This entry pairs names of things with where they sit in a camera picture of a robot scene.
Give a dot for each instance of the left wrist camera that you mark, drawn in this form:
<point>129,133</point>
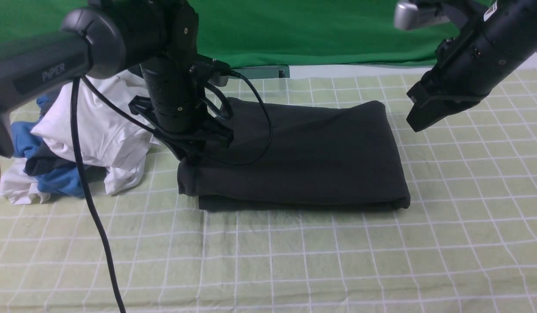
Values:
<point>210,70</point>

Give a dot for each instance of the green checkered tablecloth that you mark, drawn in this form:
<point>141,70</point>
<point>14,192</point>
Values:
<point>467,244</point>

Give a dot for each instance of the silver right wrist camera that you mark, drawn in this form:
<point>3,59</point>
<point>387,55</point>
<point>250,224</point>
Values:
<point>416,14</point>

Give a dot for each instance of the green base bar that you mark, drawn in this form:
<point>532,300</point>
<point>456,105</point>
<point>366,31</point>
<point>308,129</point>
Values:
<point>264,72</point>

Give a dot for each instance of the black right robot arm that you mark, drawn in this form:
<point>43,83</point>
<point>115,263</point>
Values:
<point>492,43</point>

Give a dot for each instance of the dark gray long-sleeve shirt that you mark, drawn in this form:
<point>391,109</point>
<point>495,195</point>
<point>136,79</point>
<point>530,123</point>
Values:
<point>319,159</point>

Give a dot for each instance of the blue garment in pile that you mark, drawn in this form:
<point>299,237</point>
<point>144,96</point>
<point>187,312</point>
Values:
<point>16,185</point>

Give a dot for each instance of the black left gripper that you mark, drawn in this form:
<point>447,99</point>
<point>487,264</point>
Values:
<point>183,110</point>

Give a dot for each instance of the dark gray garment in pile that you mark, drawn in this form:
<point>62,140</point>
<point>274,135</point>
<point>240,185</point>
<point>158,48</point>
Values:
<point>49,168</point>

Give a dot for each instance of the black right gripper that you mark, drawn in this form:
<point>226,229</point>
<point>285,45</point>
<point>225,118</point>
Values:
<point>492,43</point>

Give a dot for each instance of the green backdrop cloth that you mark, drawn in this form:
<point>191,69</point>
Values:
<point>245,33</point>

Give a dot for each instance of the white shirt in pile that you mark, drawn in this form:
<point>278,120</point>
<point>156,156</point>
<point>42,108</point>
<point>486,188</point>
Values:
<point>107,140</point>

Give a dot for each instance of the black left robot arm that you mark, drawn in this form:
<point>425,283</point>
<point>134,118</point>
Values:
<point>109,36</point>

